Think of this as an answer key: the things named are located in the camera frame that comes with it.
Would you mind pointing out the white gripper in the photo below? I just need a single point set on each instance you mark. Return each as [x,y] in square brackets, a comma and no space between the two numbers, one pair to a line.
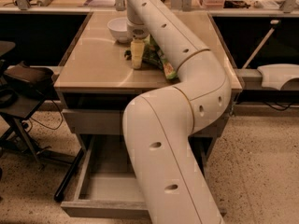
[137,32]

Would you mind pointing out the green jalapeno chip bag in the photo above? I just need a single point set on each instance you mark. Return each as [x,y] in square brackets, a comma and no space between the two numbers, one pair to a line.
[150,53]

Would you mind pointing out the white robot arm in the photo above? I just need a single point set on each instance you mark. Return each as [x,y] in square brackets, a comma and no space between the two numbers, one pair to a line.
[178,47]

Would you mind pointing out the grey drawer cabinet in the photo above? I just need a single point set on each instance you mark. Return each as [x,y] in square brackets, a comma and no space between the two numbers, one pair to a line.
[97,76]

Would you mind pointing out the light green chip bag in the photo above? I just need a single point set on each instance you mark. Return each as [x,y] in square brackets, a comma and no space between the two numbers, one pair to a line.
[169,71]

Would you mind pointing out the closed grey top drawer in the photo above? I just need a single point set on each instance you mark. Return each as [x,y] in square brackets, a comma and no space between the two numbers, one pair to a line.
[91,121]

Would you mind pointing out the black bag on stand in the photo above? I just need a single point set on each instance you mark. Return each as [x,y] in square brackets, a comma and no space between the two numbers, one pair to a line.
[32,82]

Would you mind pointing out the white bowl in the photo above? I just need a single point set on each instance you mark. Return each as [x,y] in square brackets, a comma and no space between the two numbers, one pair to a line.
[118,29]

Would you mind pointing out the white-headed stick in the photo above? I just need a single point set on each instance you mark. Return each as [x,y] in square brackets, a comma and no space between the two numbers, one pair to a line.
[273,25]

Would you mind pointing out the dark folding stand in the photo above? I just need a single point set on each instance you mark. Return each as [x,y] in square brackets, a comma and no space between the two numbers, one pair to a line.
[14,115]

